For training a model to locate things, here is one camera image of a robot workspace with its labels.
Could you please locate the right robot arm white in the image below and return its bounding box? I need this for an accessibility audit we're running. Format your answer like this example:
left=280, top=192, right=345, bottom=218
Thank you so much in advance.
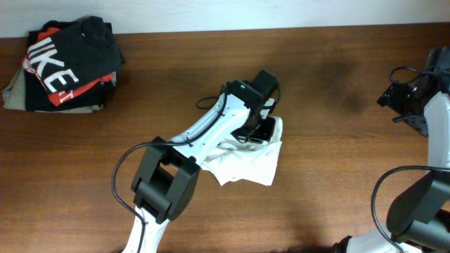
left=330, top=46, right=449, bottom=253

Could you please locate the grey folded garment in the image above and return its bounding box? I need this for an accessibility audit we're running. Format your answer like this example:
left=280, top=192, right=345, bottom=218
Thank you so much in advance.
left=2, top=68, right=103, bottom=114

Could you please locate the white t-shirt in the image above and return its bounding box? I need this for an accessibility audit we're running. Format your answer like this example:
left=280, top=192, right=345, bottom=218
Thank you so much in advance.
left=200, top=116, right=283, bottom=186

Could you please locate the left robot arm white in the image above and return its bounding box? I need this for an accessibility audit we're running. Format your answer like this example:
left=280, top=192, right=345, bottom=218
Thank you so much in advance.
left=119, top=70, right=281, bottom=252

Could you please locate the black Nike t-shirt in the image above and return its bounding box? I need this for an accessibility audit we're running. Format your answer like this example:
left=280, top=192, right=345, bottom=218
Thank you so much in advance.
left=22, top=16, right=124, bottom=94

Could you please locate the black folded garment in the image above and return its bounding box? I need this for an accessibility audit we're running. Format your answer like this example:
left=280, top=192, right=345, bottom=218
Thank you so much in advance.
left=24, top=71, right=117, bottom=112

